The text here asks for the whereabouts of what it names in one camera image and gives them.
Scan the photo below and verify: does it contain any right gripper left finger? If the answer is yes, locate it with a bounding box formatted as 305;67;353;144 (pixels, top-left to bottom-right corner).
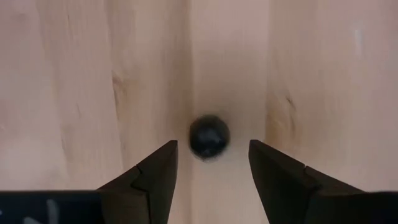
0;139;179;224

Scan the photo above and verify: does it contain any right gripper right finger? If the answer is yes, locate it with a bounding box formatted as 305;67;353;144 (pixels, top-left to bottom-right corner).
248;139;398;224

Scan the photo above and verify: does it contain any small black ball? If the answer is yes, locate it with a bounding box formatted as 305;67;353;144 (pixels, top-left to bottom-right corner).
188;114;231;161

